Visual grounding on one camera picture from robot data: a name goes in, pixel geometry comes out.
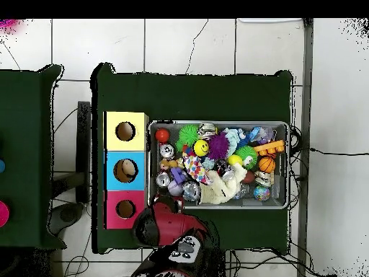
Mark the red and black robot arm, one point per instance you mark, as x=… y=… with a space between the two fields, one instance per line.
x=170 y=228

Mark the purple spiky rubber toy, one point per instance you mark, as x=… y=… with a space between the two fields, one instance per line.
x=218 y=145

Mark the purple toy block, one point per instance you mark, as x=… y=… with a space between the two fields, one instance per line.
x=178 y=174

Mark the wooden box with three holes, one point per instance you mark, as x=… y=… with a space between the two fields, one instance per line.
x=126 y=147

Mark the red ball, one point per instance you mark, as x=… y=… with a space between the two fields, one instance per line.
x=162 y=135

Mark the white cloth with coloured dots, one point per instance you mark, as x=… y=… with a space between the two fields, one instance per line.
x=194 y=168

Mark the pink round object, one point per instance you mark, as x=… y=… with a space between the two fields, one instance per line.
x=3 y=213

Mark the dark green table cloth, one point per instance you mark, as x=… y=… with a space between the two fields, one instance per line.
x=23 y=115
x=187 y=95

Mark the crushed red can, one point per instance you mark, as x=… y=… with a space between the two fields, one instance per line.
x=163 y=179

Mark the silver mesh bin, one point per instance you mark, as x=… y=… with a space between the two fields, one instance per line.
x=281 y=184

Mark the yellow smiley ball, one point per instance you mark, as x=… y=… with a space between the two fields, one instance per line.
x=201 y=148

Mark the brown plush toy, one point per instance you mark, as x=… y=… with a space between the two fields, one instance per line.
x=165 y=164

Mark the orange basketball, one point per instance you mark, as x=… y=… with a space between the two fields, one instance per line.
x=266 y=164

